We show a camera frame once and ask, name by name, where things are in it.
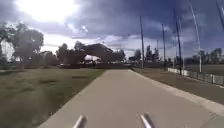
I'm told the dark-roofed open shelter building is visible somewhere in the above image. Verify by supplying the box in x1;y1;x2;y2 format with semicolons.
80;42;117;70

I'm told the grey concrete path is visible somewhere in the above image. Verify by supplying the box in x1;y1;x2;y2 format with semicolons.
37;68;224;128

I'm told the row of tall poles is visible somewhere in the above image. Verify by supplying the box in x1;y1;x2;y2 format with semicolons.
138;0;224;76

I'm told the row of distant trees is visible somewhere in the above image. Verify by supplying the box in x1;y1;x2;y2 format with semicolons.
127;47;224;66

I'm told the grass strip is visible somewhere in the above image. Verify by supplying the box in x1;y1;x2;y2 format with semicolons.
132;67;224;106

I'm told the robot's own part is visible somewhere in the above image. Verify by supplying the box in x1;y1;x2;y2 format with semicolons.
139;113;154;128
72;114;87;128

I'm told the wide grass field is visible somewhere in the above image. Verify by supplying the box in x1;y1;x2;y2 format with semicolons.
0;68;108;128

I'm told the large dark tree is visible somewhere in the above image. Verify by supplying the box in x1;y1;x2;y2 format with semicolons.
7;22;45;69

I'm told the low white fence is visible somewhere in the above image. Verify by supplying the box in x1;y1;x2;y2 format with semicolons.
167;67;224;86

